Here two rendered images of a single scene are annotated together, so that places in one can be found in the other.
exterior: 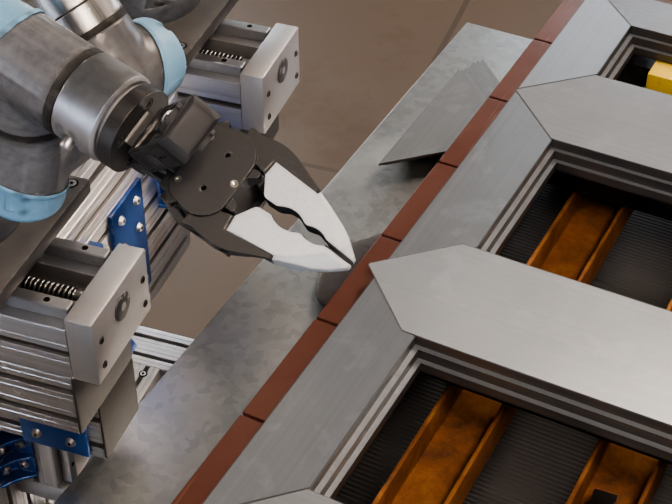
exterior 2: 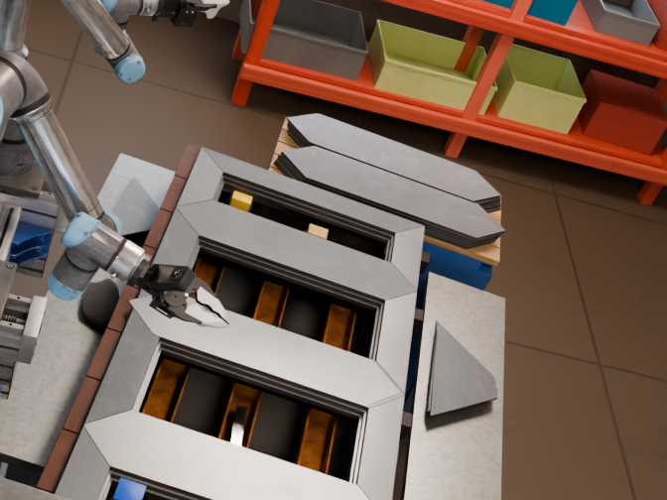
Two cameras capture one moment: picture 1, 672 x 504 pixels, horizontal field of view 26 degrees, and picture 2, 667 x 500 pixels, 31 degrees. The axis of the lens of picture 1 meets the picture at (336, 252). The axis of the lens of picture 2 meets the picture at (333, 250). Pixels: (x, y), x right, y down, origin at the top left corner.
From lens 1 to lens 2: 1.44 m
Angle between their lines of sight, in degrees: 27
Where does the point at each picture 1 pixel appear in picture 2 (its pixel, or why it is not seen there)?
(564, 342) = (225, 339)
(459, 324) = (178, 330)
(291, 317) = (70, 323)
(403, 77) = not seen: hidden behind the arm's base
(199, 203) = (174, 302)
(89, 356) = (30, 351)
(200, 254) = not seen: outside the picture
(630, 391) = (257, 361)
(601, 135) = (221, 233)
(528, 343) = (210, 339)
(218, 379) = (43, 357)
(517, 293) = not seen: hidden behind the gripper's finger
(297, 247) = (210, 318)
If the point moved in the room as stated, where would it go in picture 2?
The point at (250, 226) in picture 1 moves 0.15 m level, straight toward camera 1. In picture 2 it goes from (193, 311) to (218, 367)
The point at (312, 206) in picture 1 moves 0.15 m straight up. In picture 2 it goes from (214, 304) to (235, 247)
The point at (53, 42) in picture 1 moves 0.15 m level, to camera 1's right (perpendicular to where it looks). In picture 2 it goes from (111, 236) to (186, 238)
